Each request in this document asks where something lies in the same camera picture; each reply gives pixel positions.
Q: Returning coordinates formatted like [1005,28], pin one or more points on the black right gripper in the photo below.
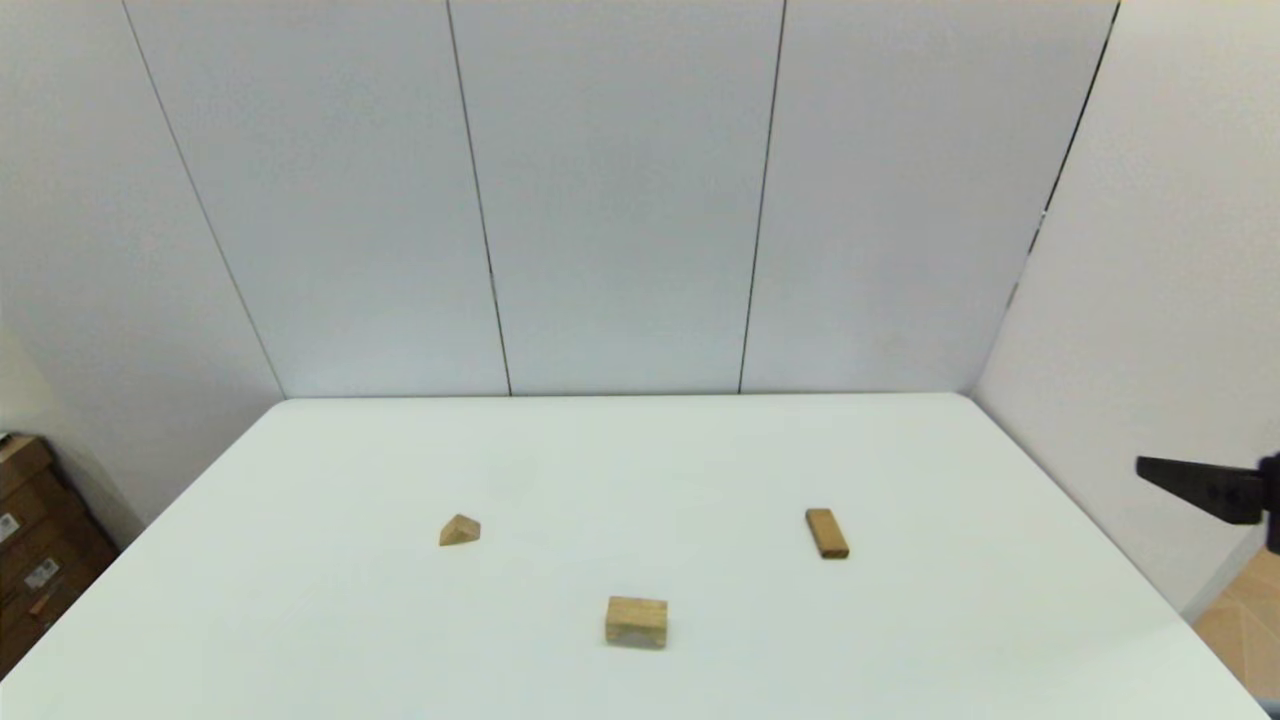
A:
[1273,500]

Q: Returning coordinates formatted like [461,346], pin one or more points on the rectangular wooden building block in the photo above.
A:
[826,532]

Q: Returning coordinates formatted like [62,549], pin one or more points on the arched wooden building block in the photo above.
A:
[636,620]

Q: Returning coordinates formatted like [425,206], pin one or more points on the triangular wooden building block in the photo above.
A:
[460,532]

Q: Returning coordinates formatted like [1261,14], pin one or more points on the labelled brown cardboard box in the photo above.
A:
[35,545]
[65,600]

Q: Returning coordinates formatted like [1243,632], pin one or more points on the small brown cardboard box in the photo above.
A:
[20,460]

